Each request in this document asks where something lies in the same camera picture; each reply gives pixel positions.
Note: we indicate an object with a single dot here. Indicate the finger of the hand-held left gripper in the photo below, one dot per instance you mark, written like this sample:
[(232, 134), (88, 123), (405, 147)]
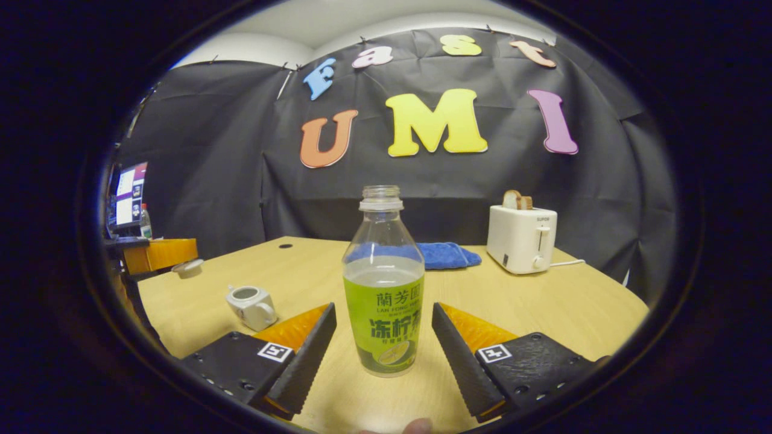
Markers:
[(172, 253)]

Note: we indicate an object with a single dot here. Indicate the computer monitor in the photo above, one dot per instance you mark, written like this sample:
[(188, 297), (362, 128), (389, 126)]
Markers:
[(129, 196)]

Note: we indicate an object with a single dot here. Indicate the red cap clear bottle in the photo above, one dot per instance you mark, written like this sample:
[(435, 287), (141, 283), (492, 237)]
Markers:
[(145, 226)]

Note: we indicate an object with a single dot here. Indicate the blue towel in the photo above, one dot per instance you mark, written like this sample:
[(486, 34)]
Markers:
[(449, 256)]

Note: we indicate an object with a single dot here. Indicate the white toaster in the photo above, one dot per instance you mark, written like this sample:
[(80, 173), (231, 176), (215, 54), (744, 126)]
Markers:
[(518, 241)]

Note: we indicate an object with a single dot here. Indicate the green label water bottle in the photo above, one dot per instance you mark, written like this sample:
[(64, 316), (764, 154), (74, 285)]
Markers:
[(383, 313)]

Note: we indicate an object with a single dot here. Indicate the bread slice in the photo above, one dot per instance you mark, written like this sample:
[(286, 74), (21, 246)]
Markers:
[(515, 201)]

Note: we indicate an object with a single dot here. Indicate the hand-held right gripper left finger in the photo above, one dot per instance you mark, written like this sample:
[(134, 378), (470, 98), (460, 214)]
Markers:
[(301, 361)]

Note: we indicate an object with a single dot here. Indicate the black backdrop cloth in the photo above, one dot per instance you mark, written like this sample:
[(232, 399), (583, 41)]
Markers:
[(241, 169)]

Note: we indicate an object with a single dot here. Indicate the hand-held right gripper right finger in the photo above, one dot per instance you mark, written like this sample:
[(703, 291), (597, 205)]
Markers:
[(464, 361)]

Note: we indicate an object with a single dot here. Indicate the white teacup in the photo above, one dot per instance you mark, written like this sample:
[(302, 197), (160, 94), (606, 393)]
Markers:
[(253, 307)]

